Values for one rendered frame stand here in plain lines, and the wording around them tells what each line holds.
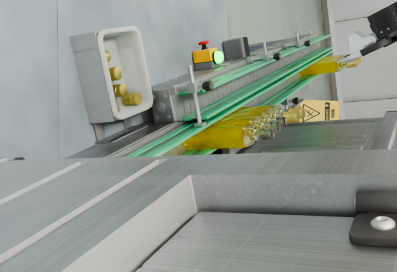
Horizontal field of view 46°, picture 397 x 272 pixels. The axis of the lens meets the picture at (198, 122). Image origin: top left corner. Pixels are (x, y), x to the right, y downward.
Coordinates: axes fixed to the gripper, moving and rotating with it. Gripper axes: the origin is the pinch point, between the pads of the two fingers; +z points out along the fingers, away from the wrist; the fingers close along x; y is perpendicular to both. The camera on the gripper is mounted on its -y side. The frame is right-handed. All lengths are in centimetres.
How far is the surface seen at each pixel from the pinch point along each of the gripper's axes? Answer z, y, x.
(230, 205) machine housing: -13, 2, 98
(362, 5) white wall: 75, 25, -587
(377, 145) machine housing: 8.6, -28.2, -22.5
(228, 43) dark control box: 51, 24, -57
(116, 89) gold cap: 50, 21, 23
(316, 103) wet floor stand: 117, -46, -333
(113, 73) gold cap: 47, 25, 24
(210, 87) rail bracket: 31.7, 10.1, 11.2
